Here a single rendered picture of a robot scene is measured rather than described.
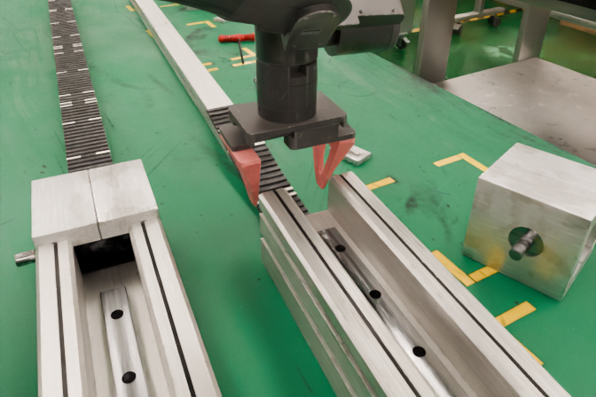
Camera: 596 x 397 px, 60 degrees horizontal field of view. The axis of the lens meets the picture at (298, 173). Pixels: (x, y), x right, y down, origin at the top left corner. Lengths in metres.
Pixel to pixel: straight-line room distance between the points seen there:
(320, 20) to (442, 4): 1.94
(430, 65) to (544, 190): 1.90
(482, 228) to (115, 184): 0.35
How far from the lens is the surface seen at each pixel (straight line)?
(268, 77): 0.47
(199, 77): 0.89
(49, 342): 0.39
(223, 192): 0.64
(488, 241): 0.55
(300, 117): 0.49
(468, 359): 0.39
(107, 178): 0.52
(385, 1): 0.47
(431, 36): 2.34
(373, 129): 0.78
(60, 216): 0.48
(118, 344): 0.41
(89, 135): 0.74
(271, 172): 0.64
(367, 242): 0.47
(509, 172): 0.53
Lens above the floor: 1.14
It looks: 33 degrees down
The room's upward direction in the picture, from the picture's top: straight up
